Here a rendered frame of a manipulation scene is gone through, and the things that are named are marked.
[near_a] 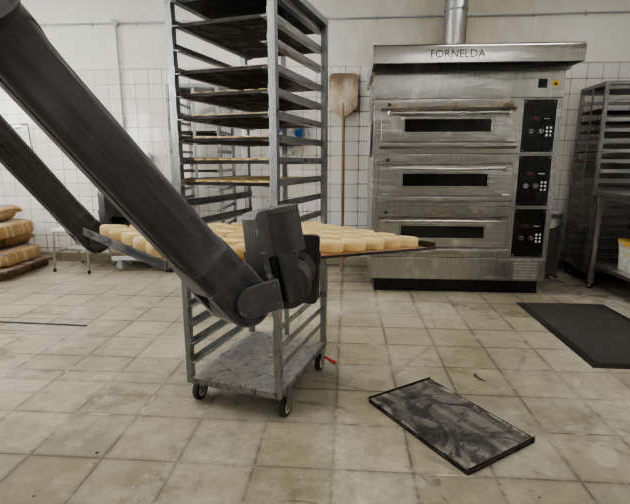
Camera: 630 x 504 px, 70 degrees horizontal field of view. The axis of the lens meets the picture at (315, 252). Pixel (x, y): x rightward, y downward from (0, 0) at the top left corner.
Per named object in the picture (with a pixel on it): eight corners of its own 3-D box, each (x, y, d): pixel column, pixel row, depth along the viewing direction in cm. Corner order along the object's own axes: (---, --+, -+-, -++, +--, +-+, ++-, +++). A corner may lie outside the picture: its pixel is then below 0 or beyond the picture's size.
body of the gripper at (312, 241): (320, 233, 66) (317, 241, 58) (317, 300, 68) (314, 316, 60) (276, 231, 66) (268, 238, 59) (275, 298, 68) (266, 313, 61)
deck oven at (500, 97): (367, 298, 378) (373, 44, 338) (362, 266, 496) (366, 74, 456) (558, 302, 367) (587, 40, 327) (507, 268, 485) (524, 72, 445)
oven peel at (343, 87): (326, 271, 471) (328, 72, 457) (326, 270, 475) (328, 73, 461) (355, 271, 469) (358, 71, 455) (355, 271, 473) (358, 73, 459)
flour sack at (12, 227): (-6, 243, 422) (-8, 225, 418) (-51, 243, 421) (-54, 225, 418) (39, 231, 492) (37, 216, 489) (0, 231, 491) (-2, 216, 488)
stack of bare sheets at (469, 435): (368, 402, 215) (369, 396, 215) (429, 381, 235) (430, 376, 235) (467, 476, 165) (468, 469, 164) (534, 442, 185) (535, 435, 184)
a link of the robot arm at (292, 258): (267, 314, 55) (313, 308, 54) (256, 260, 53) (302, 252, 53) (275, 299, 61) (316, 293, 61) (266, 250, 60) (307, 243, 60)
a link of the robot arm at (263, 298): (211, 311, 56) (242, 323, 49) (191, 221, 54) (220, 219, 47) (290, 285, 63) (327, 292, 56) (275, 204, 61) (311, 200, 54)
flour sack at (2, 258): (2, 270, 430) (0, 255, 427) (-42, 270, 430) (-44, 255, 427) (46, 255, 500) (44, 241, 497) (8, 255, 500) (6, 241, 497)
